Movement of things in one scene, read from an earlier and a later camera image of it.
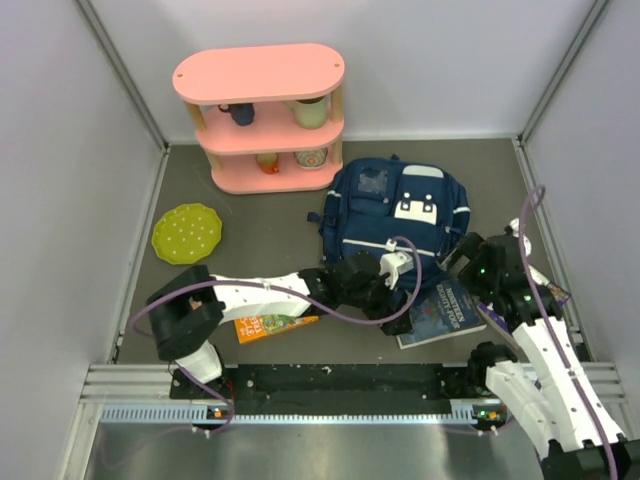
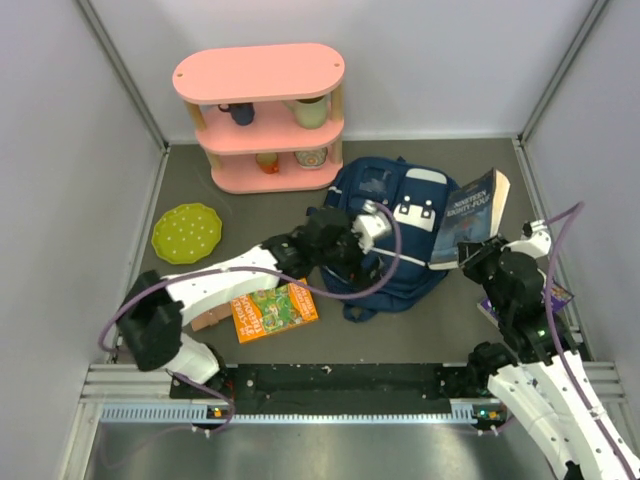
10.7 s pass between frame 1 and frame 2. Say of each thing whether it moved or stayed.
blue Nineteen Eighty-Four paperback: moved
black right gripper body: stayed
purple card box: stayed
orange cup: stayed
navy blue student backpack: moved
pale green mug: stayed
